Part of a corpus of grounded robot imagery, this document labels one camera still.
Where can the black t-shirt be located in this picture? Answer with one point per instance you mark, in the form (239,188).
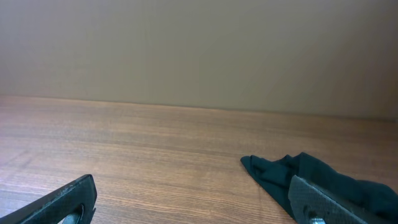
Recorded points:
(275,177)

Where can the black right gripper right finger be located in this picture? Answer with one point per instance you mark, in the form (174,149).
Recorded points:
(313,204)

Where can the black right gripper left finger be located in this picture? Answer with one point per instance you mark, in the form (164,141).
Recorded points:
(73,203)

